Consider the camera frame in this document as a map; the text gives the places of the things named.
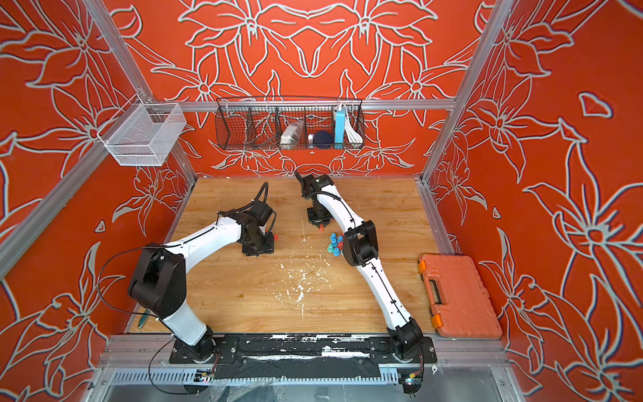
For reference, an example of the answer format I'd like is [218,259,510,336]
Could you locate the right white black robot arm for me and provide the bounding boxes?
[295,173,424,362]

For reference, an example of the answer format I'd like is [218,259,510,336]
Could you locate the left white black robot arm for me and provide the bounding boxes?
[128,183,276,363]

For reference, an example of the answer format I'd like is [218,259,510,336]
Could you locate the dark blue ball in basket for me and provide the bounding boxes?
[312,131,334,149]

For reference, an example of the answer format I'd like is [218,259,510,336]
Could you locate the silver pouch in basket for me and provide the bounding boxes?
[279,121,305,150]

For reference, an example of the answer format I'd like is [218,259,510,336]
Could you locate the light blue box in basket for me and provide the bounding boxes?
[333,105,346,149]

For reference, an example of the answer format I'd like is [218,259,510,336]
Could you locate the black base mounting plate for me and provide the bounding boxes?
[169,334,437,384]

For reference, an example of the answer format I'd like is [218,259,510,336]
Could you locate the dark blue round brush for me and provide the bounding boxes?
[137,309,150,329]

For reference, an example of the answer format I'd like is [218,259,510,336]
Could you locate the orange plastic tool case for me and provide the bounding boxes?
[418,254,502,339]

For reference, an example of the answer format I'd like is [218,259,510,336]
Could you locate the white cables in basket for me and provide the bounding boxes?
[345,112,365,149]

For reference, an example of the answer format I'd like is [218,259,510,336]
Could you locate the black wire wall basket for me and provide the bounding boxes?
[214,96,366,151]

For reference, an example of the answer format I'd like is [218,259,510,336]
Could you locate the clear plastic wall bin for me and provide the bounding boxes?
[99,103,186,167]

